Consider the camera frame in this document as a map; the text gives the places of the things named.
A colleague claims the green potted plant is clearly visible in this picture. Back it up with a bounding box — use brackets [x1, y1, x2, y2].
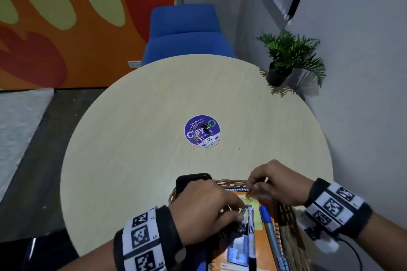
[254, 30, 327, 88]

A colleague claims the blue pen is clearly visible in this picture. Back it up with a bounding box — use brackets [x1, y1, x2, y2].
[259, 204, 289, 271]

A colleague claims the black camera cable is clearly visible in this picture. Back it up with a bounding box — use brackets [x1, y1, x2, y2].
[335, 237, 364, 271]

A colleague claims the black white marker wristband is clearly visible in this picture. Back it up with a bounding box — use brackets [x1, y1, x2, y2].
[304, 178, 373, 239]
[113, 205, 184, 271]

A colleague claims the grey rug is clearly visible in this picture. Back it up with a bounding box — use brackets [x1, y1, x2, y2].
[0, 88, 55, 202]

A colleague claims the pile of coloured paper clips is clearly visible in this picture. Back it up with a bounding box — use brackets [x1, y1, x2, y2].
[187, 122, 221, 153]

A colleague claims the blue upholstered chair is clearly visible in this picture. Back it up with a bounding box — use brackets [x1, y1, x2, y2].
[141, 4, 238, 67]

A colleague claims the black phone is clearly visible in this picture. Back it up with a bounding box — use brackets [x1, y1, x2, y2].
[175, 173, 213, 199]

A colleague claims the yellow sticky note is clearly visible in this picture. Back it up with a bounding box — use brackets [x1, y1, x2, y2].
[239, 197, 265, 234]

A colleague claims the orange spiral notebook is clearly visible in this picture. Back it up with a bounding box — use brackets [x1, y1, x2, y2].
[210, 188, 279, 271]

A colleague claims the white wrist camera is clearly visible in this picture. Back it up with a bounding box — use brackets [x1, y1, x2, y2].
[297, 214, 340, 254]

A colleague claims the person's right hand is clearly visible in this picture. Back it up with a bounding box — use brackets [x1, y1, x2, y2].
[246, 160, 316, 208]

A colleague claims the person's left forearm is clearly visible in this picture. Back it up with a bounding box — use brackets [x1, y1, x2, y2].
[57, 247, 119, 271]

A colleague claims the round purple sticker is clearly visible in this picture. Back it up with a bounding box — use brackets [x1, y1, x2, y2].
[184, 115, 221, 147]

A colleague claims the woven wicker basket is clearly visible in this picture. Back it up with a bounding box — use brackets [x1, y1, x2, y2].
[168, 179, 313, 271]

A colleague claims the person's left hand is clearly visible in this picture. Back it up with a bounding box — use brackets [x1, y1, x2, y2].
[169, 180, 255, 246]

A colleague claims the person's right forearm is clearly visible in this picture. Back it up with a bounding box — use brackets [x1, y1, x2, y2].
[355, 211, 407, 271]

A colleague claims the small blue box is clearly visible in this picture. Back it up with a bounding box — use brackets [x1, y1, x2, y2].
[227, 235, 249, 264]

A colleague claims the black white marker pen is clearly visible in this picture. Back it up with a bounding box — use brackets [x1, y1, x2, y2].
[246, 205, 257, 271]

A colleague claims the black chair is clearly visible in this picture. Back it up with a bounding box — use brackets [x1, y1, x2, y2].
[18, 229, 80, 271]

